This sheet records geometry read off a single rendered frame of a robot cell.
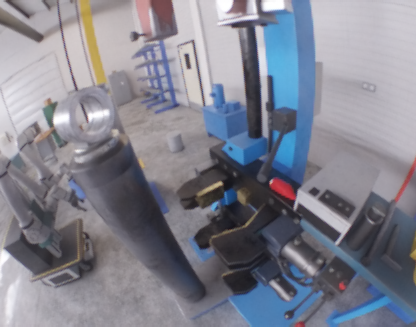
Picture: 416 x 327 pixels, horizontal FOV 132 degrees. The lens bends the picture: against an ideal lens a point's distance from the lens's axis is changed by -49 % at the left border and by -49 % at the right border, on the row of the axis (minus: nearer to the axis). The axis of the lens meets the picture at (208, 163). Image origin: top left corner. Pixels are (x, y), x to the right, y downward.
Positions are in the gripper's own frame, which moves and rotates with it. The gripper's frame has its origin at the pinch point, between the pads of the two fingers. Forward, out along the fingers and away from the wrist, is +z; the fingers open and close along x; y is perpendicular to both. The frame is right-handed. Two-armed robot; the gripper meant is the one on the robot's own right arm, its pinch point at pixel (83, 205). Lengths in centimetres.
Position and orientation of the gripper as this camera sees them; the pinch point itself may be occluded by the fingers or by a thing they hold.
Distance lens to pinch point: 175.4
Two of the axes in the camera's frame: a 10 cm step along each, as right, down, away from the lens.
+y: -6.5, 7.4, -1.8
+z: 3.7, 5.1, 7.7
